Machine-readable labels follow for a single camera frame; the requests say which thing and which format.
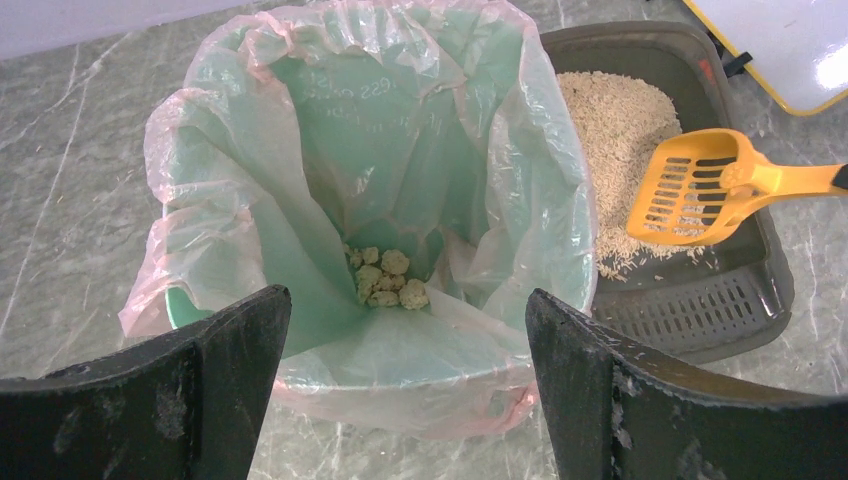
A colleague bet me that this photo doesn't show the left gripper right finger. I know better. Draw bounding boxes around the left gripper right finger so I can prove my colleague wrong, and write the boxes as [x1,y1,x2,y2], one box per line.
[525,289,847,479]

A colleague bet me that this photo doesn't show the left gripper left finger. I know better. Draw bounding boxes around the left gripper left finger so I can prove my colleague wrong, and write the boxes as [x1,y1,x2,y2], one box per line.
[1,285,292,479]

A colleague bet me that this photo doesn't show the dark grey litter tray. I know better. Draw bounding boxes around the dark grey litter tray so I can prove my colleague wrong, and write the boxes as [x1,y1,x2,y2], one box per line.
[541,21,794,364]

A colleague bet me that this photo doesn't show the yellow litter scoop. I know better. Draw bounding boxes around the yellow litter scoop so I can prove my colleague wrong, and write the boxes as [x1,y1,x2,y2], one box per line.
[626,128,847,247]

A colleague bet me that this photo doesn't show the green trash bin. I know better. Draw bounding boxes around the green trash bin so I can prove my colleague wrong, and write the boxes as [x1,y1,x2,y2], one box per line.
[164,26,598,399]

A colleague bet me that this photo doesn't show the clear plastic bin liner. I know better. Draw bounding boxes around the clear plastic bin liner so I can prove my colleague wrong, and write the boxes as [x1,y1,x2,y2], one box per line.
[117,0,600,441]

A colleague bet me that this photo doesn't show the litter clumps in bin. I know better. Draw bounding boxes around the litter clumps in bin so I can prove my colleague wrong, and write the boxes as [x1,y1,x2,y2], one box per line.
[344,244,430,310]

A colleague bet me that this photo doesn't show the beige cat litter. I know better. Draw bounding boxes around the beige cat litter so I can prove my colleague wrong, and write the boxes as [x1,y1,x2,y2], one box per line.
[557,71,704,282]

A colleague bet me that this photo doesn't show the small whiteboard wooden frame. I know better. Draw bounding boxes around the small whiteboard wooden frame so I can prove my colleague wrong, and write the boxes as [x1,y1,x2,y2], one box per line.
[685,0,847,116]

